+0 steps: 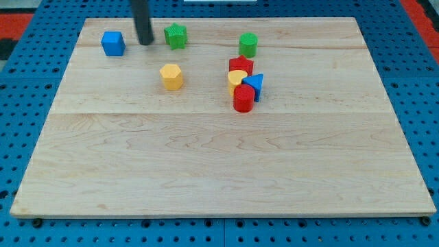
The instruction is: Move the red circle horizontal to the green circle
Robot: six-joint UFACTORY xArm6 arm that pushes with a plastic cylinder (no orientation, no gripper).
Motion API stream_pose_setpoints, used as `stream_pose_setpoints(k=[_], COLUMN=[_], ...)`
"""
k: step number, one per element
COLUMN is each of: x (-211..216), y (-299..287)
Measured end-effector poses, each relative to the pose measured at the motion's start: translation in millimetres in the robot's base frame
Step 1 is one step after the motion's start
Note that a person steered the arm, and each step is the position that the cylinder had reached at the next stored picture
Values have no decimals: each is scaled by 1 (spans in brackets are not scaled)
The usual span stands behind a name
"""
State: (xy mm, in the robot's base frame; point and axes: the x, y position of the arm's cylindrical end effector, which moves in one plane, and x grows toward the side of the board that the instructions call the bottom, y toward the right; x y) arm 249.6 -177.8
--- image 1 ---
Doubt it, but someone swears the yellow hexagon block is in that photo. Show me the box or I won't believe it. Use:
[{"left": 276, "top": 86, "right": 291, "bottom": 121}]
[{"left": 159, "top": 64, "right": 184, "bottom": 91}]

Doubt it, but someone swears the blue triangle block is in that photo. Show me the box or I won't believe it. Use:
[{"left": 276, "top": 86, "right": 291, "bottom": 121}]
[{"left": 242, "top": 74, "right": 263, "bottom": 102}]

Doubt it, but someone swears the red cylinder block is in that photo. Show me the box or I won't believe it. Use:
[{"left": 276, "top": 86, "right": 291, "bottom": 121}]
[{"left": 233, "top": 84, "right": 255, "bottom": 113}]

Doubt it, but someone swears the light wooden board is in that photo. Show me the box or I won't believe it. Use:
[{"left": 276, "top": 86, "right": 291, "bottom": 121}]
[{"left": 10, "top": 17, "right": 436, "bottom": 219}]

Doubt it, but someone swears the green star block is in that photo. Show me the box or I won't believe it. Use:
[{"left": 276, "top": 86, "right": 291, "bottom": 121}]
[{"left": 164, "top": 23, "right": 188, "bottom": 50}]

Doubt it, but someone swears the green cylinder block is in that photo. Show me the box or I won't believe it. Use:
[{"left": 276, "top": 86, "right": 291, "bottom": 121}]
[{"left": 239, "top": 32, "right": 258, "bottom": 58}]

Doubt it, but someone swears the red star block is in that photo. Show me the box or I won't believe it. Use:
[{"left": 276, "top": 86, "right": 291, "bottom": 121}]
[{"left": 228, "top": 55, "right": 254, "bottom": 75}]

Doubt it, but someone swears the yellow heart block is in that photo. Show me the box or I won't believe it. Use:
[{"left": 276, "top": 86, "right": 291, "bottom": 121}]
[{"left": 227, "top": 70, "right": 248, "bottom": 96}]

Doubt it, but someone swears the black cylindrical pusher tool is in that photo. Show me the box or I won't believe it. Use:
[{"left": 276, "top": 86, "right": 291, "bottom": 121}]
[{"left": 130, "top": 0, "right": 154, "bottom": 45}]

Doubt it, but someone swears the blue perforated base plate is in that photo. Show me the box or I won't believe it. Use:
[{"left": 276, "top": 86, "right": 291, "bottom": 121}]
[{"left": 1, "top": 0, "right": 438, "bottom": 246}]

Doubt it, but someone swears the blue cube block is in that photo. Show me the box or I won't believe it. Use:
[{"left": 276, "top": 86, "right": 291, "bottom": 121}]
[{"left": 101, "top": 31, "right": 126, "bottom": 56}]

